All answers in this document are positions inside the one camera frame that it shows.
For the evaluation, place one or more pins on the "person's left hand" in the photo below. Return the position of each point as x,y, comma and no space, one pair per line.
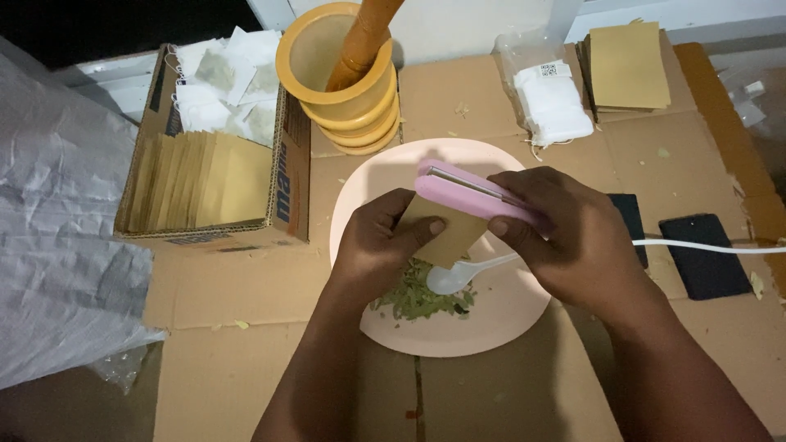
362,245

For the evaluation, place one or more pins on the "person's right hand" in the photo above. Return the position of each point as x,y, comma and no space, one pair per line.
583,239

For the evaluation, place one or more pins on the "brown kraft paper pouch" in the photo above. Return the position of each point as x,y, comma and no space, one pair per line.
445,236

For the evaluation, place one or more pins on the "pink heat sealer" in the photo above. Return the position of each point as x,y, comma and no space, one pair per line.
466,193

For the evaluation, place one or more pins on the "black phone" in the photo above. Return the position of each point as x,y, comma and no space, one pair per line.
629,224
703,255

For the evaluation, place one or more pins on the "heap of dried green leaves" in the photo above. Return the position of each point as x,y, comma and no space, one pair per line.
417,298

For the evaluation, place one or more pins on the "white plastic spoon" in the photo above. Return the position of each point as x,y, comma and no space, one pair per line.
454,276

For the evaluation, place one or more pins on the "pink round plate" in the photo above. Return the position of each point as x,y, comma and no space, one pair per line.
491,319

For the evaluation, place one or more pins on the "clear bag of white sachets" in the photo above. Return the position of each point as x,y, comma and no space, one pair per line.
549,104

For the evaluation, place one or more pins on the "flattened cardboard sheet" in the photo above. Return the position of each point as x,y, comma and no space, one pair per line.
552,380

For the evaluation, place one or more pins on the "cardboard box with pouches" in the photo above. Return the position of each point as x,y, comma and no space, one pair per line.
215,166

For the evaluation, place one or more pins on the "yellow wooden mortar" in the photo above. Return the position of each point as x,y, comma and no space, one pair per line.
331,73

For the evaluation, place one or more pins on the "stack of brown kraft pouches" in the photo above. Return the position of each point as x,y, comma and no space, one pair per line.
626,67

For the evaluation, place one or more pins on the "brown wooden pestle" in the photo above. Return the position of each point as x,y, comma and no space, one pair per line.
359,43

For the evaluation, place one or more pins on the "crumpled grey plastic sheet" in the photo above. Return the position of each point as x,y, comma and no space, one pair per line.
61,233

